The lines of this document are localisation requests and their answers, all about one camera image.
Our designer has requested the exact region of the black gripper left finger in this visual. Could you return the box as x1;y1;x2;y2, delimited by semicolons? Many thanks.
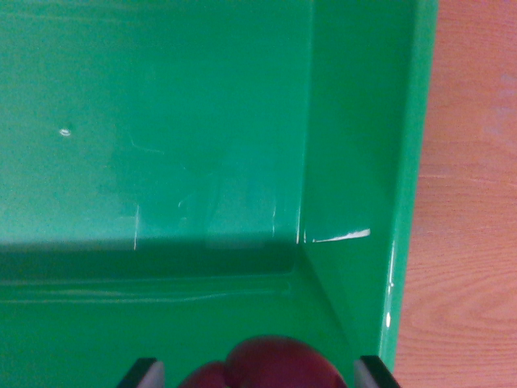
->
115;356;166;388

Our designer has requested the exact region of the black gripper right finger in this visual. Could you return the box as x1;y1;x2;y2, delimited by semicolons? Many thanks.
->
353;354;402;388

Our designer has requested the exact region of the dark red cherry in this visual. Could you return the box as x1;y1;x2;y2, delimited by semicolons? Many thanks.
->
178;335;349;388

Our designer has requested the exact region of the green plastic bin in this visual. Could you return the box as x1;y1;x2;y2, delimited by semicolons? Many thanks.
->
0;0;440;388

